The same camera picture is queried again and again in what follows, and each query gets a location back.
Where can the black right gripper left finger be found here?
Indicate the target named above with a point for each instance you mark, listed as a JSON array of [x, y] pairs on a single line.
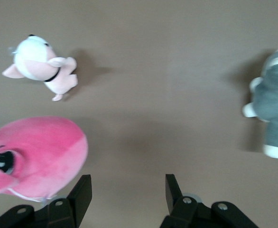
[[65, 213]]

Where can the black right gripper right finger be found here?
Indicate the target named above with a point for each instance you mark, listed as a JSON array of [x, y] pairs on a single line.
[[188, 216]]

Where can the round pink plush toy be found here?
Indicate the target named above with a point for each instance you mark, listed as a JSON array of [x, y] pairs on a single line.
[[46, 154]]

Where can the grey and white plush husky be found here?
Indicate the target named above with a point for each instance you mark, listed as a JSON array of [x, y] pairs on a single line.
[[274, 99]]

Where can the brown table cover sheet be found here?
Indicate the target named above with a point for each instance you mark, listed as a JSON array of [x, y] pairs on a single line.
[[153, 71]]

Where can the pink and white plush puppy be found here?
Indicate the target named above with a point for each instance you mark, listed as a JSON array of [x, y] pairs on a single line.
[[39, 64]]

